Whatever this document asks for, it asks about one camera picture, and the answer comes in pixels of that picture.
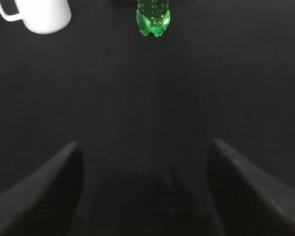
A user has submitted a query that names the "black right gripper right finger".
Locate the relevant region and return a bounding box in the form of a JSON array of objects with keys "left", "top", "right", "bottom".
[{"left": 207, "top": 139, "right": 295, "bottom": 236}]

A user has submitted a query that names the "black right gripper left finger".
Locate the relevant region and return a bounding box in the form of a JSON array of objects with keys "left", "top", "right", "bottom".
[{"left": 0, "top": 142, "right": 84, "bottom": 236}]

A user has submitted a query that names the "green soda bottle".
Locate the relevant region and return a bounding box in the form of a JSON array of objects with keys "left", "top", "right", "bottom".
[{"left": 136, "top": 0, "right": 171, "bottom": 37}]

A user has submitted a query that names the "white ceramic mug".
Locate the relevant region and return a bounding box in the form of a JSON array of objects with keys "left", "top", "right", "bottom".
[{"left": 0, "top": 0, "right": 72, "bottom": 34}]

